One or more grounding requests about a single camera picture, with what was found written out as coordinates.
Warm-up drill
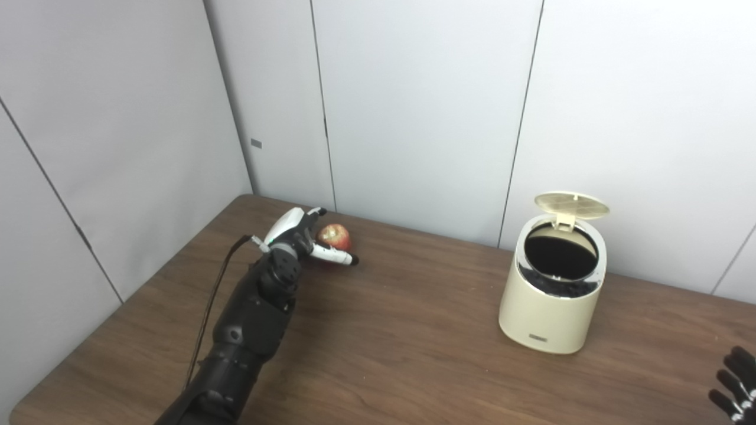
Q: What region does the cream-colored bin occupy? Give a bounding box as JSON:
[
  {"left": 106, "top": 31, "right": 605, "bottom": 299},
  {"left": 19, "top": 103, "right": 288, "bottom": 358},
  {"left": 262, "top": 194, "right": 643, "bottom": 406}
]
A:
[{"left": 498, "top": 212, "right": 607, "bottom": 355}]

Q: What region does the black and white right hand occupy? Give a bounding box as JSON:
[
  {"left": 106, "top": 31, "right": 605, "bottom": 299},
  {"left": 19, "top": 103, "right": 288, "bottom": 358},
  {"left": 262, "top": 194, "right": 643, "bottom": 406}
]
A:
[{"left": 709, "top": 346, "right": 756, "bottom": 425}]

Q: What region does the round cream bin lid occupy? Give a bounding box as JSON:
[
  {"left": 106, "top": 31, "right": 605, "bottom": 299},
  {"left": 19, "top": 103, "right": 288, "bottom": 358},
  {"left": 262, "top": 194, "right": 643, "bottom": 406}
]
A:
[{"left": 535, "top": 191, "right": 610, "bottom": 228}]

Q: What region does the black bin liner bag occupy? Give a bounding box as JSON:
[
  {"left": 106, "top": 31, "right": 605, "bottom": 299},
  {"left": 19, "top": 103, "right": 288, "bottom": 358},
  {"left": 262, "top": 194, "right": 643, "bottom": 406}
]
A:
[{"left": 518, "top": 221, "right": 602, "bottom": 299}]

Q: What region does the red apple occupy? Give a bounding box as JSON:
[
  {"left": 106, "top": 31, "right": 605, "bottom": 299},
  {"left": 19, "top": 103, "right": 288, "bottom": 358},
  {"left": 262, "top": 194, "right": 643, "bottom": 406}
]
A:
[{"left": 317, "top": 223, "right": 353, "bottom": 253}]

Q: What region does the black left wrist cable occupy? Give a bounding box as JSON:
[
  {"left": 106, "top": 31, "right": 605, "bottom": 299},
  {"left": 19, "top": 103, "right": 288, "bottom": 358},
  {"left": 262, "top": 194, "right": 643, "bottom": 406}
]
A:
[{"left": 186, "top": 235, "right": 263, "bottom": 387}]

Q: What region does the black and white left hand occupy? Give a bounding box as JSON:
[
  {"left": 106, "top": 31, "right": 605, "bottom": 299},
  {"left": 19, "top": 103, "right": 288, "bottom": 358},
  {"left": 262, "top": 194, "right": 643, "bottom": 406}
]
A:
[{"left": 263, "top": 207, "right": 360, "bottom": 266}]

